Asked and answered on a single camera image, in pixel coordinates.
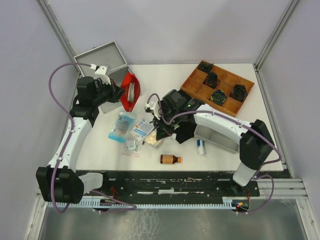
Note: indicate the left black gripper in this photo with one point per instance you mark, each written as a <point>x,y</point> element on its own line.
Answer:
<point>116,91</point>

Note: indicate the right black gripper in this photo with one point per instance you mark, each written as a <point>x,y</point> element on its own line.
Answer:
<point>162,130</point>

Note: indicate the beige gauze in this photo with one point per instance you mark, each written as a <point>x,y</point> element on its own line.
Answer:
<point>151,140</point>

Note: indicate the red first aid kit pouch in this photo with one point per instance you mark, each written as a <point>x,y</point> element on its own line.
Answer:
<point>132,91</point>

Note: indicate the small zip bag of packets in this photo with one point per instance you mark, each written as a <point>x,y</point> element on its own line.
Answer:
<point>131,147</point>

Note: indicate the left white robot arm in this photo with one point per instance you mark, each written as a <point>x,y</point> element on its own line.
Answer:
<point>58,181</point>

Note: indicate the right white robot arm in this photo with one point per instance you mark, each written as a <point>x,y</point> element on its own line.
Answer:
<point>179,114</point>

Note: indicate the brown medicine bottle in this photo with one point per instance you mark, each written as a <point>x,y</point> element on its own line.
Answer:
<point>169,159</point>

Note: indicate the blue white gauze packet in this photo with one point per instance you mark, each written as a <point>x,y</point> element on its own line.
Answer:
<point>138,130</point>

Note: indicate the black folded cloth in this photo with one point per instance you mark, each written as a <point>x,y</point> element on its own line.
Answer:
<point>186,123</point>

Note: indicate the light blue mask packet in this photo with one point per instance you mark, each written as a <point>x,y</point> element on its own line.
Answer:
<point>122,126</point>

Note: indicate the white blue tube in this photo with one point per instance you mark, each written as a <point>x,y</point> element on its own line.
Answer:
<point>201,149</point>

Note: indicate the grey plastic divided tray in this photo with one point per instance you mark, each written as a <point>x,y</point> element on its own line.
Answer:
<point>214,137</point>

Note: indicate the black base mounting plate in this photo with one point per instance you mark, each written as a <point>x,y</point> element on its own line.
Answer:
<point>174,187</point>

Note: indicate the green dark rolled item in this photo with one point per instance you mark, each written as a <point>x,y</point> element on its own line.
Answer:
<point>218,97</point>

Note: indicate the dark rolled item compartment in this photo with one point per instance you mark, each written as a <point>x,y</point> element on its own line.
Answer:
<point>212,80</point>
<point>205,67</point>

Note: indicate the brown wooden compartment tray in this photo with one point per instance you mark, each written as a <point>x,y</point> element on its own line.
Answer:
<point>194,87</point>

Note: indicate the dark rolled item top compartment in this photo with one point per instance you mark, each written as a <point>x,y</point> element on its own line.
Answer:
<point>205,67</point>

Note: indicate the black rolled item right compartment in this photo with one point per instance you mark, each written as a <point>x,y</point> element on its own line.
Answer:
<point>239,92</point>

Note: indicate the black handled scissors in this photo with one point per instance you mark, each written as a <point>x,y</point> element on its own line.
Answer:
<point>149,127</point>

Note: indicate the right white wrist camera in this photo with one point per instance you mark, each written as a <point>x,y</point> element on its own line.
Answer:
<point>153,108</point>

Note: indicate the light blue cable duct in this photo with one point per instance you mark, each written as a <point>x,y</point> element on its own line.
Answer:
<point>91,202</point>

